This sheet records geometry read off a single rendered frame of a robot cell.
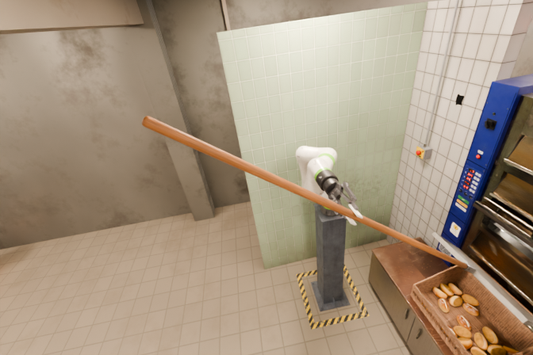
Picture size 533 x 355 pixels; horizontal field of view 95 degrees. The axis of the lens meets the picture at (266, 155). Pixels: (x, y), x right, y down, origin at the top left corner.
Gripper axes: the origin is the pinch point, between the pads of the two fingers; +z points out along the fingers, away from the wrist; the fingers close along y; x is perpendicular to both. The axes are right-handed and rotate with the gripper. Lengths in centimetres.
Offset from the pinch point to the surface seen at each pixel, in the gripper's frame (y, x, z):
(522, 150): -69, -104, -28
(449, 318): 46, -155, -4
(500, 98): -87, -84, -47
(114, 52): 58, 147, -266
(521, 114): -84, -91, -36
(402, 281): 55, -147, -38
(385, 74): -74, -64, -123
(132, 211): 272, 51, -268
